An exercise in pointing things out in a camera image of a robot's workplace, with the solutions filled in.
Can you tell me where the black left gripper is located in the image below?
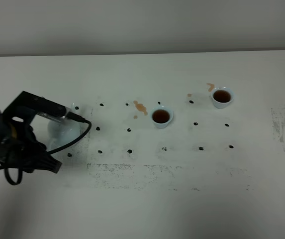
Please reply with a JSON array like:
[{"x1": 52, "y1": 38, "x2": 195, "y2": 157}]
[{"x1": 6, "y1": 117, "x2": 62, "y2": 173}]

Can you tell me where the blue porcelain teapot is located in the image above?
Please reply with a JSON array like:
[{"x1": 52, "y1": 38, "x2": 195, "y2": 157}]
[{"x1": 47, "y1": 119, "x2": 81, "y2": 151}]

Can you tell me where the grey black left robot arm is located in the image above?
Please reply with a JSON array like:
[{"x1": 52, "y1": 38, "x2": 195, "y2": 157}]
[{"x1": 0, "y1": 107, "x2": 62, "y2": 173}]

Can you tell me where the left blue porcelain teacup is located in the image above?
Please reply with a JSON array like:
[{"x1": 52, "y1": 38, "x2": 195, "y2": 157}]
[{"x1": 150, "y1": 105, "x2": 174, "y2": 129}]

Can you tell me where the blue porcelain teacup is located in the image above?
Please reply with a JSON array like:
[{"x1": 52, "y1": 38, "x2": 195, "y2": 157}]
[
  {"x1": 210, "y1": 87, "x2": 234, "y2": 109},
  {"x1": 150, "y1": 105, "x2": 174, "y2": 129}
]

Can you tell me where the right blue porcelain teacup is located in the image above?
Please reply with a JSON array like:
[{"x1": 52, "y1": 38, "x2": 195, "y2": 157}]
[{"x1": 210, "y1": 87, "x2": 234, "y2": 109}]

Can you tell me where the black left camera cable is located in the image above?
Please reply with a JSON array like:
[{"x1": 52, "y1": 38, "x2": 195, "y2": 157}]
[{"x1": 0, "y1": 112, "x2": 93, "y2": 186}]

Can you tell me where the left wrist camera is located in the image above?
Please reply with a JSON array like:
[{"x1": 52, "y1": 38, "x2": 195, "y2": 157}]
[{"x1": 2, "y1": 91, "x2": 71, "y2": 124}]

